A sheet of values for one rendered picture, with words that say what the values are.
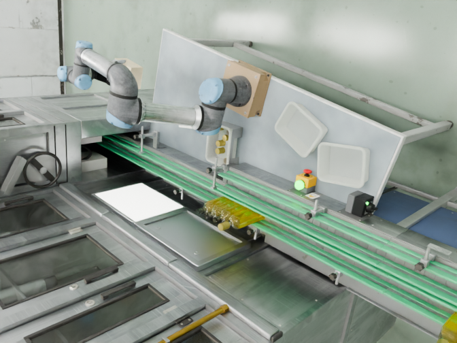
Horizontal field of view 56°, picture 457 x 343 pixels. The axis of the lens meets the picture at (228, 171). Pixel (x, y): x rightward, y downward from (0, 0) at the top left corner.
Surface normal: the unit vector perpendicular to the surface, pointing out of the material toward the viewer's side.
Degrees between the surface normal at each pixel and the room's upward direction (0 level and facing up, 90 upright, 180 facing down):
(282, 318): 90
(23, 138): 90
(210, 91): 12
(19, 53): 90
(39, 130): 90
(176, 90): 0
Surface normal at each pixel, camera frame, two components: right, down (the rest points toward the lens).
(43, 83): 0.70, 0.31
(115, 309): 0.10, -0.93
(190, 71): -0.70, 0.18
